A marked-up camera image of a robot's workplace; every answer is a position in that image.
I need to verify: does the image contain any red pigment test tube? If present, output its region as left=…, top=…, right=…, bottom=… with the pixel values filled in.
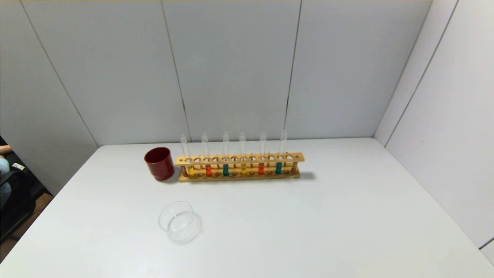
left=201, top=132, right=213, bottom=177
left=259, top=132, right=267, bottom=175

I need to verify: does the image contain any yellow pigment test tube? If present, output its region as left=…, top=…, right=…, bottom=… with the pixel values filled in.
left=180, top=134, right=195, bottom=177
left=239, top=132, right=247, bottom=176

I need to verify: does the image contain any wooden test tube rack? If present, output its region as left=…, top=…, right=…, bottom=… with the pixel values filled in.
left=174, top=153, right=305, bottom=183

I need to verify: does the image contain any teal pigment test tube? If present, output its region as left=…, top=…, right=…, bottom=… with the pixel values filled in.
left=275, top=129, right=288, bottom=175
left=222, top=131, right=230, bottom=177

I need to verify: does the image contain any dark red cup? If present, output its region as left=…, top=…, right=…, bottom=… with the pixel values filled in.
left=144, top=147, right=175, bottom=181

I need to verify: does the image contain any clear glass beaker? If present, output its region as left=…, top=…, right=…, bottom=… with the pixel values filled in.
left=158, top=201, right=202, bottom=243

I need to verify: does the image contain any black chair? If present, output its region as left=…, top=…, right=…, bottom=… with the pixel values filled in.
left=0, top=135, right=52, bottom=244

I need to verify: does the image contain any seated person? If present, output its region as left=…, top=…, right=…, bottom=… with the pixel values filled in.
left=0, top=145, right=13, bottom=182

